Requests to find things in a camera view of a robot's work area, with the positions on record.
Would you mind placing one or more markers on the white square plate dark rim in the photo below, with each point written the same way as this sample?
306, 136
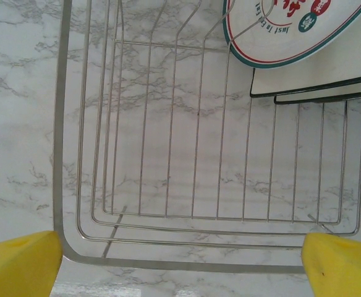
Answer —
353, 90
338, 68

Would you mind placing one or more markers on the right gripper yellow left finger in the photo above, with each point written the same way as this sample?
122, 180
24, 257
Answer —
16, 269

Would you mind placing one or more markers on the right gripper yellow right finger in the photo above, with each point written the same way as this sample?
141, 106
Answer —
347, 272

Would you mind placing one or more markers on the round plate red green print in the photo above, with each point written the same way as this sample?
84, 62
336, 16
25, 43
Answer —
291, 46

